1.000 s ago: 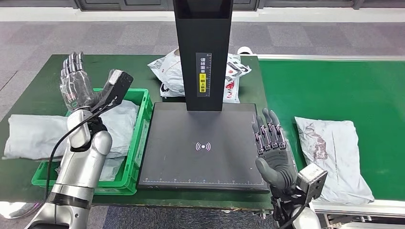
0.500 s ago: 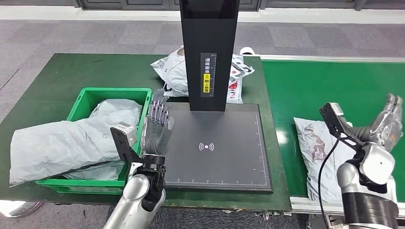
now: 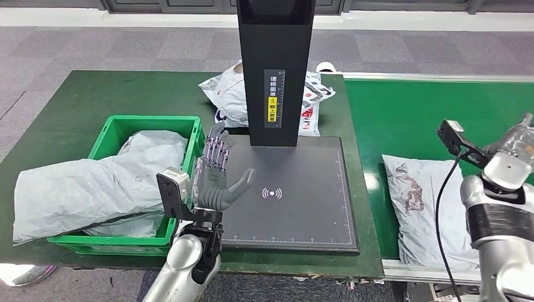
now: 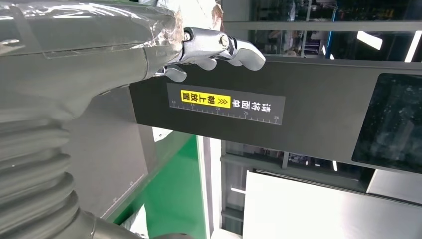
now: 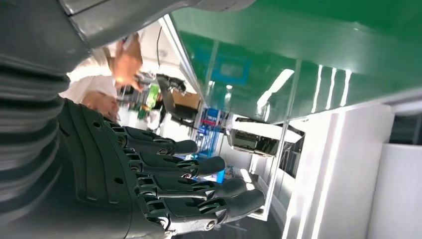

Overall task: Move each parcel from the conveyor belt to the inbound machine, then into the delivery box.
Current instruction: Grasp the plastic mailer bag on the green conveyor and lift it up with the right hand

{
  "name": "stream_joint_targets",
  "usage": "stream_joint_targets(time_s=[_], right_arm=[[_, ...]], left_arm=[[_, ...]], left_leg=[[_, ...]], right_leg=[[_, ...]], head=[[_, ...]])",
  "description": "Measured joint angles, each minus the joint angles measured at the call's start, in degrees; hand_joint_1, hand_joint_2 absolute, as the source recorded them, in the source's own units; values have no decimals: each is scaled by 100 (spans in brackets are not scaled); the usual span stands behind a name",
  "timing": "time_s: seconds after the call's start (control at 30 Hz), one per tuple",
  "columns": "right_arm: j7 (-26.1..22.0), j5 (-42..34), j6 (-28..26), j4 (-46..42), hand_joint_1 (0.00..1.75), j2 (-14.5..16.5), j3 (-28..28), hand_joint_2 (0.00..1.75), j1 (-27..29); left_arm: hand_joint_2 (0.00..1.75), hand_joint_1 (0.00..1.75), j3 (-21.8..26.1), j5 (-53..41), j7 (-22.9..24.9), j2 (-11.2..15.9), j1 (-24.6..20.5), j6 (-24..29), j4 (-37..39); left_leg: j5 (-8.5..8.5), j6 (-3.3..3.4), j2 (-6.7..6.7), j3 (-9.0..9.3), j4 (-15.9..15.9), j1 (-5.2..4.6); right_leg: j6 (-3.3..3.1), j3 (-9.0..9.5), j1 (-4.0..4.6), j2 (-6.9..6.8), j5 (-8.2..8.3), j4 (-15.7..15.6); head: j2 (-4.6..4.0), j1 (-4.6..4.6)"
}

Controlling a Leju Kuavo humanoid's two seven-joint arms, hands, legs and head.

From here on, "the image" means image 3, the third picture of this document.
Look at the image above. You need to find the black inbound scanner machine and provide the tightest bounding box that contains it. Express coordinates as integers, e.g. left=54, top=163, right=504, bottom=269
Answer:
left=204, top=0, right=360, bottom=256

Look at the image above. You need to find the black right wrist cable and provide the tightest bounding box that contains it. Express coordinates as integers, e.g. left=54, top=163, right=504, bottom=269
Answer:
left=435, top=150, right=464, bottom=302

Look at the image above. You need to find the green plastic crate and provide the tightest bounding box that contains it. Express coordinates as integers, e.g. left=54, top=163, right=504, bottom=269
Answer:
left=47, top=115, right=206, bottom=256

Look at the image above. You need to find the white printed plastic bag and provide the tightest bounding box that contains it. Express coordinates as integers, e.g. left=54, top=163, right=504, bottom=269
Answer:
left=198, top=61, right=337, bottom=138

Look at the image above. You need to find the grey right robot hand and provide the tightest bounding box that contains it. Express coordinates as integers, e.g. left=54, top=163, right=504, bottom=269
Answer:
left=486, top=111, right=534, bottom=161

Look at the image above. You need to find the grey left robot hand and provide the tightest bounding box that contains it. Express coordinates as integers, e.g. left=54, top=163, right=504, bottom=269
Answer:
left=192, top=121, right=256, bottom=212

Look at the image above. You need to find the green conveyor belt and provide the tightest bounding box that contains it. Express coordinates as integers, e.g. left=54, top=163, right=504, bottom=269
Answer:
left=345, top=79, right=534, bottom=261

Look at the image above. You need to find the black yellow ruler label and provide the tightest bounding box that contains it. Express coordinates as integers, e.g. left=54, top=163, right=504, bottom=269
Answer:
left=264, top=69, right=286, bottom=129

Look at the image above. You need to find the round metal floor base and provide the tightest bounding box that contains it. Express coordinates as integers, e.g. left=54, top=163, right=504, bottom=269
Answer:
left=0, top=264, right=59, bottom=288

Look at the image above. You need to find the grey plastic mailer parcel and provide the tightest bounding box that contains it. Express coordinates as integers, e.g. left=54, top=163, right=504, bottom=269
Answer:
left=382, top=154, right=480, bottom=272
left=83, top=130, right=190, bottom=239
left=12, top=155, right=170, bottom=245

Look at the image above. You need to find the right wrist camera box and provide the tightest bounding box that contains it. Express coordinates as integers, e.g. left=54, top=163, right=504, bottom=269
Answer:
left=436, top=120, right=491, bottom=170

